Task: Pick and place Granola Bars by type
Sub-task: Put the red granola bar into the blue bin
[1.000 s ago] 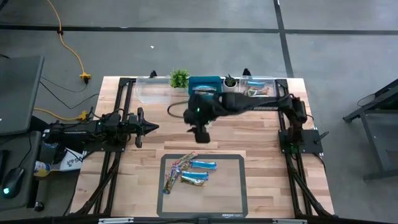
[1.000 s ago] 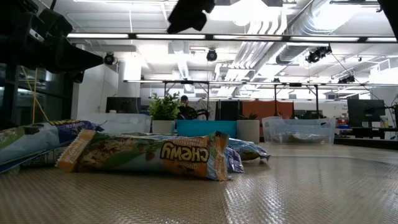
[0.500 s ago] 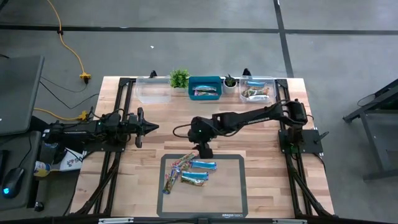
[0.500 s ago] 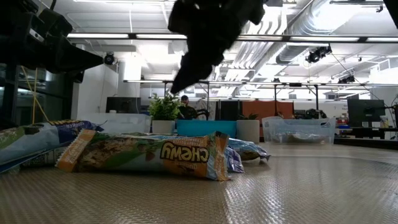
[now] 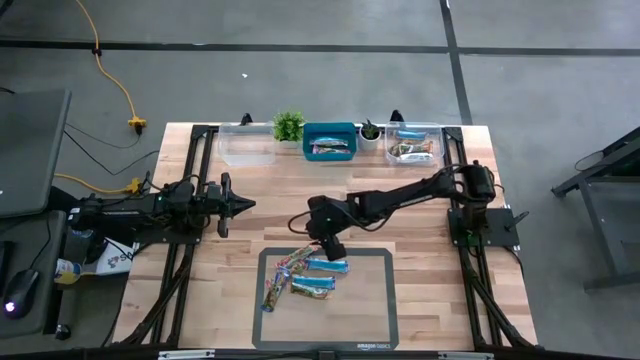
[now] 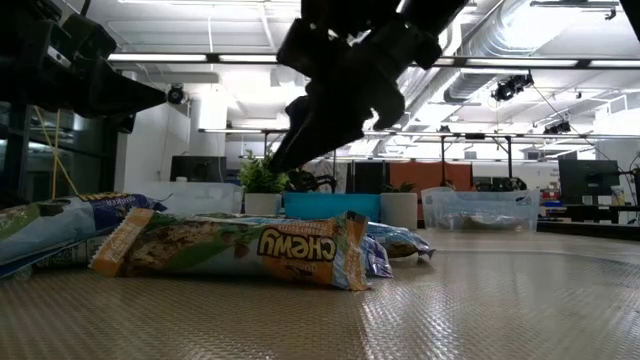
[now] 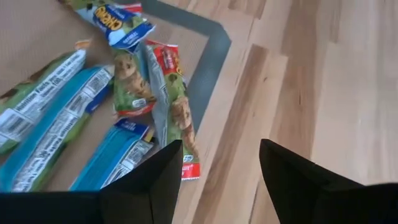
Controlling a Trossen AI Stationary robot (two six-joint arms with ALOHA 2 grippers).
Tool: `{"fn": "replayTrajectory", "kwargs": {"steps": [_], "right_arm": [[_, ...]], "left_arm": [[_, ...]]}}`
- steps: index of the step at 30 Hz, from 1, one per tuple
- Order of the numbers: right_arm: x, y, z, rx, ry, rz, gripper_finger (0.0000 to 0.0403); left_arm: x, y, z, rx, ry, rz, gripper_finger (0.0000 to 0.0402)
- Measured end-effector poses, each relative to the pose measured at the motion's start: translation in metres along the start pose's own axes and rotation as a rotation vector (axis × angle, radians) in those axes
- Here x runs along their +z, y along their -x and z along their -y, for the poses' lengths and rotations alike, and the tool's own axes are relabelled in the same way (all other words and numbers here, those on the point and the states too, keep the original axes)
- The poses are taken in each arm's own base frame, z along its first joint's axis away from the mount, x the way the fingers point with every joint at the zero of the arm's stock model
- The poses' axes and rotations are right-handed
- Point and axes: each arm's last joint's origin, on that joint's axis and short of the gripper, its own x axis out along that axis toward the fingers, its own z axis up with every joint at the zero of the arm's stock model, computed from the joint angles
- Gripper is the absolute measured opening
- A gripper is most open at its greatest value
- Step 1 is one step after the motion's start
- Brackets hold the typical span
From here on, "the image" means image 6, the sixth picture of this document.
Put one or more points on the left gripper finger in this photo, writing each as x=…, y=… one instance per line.
x=115, y=92

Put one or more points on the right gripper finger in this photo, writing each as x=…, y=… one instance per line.
x=330, y=125
x=297, y=112

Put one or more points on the multicolour wrapper granola bar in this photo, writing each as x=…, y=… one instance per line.
x=75, y=220

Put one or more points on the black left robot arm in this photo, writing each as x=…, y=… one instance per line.
x=15, y=50

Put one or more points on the teal plastic bin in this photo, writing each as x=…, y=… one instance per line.
x=330, y=205

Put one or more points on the leafy green potted plant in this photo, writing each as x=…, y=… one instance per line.
x=260, y=205

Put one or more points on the orange partition panel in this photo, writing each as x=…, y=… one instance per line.
x=425, y=175

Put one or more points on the small succulent in white pot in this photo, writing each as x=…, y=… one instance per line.
x=398, y=210

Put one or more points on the black computer monitor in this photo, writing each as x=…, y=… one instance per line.
x=587, y=175
x=197, y=169

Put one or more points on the clear plastic bin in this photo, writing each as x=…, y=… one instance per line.
x=435, y=210
x=200, y=197

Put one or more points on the grey-bordered translucent mat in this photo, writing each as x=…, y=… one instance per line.
x=450, y=320

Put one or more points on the black desk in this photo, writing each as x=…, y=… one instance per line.
x=590, y=212

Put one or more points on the ceiling light rail with tubes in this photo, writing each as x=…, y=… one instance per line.
x=160, y=57

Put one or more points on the silver ventilation duct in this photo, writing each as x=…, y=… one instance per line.
x=480, y=55

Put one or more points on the black ceiling camera cluster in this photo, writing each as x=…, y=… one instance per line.
x=505, y=91

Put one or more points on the black aluminium frame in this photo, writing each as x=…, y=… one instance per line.
x=590, y=231

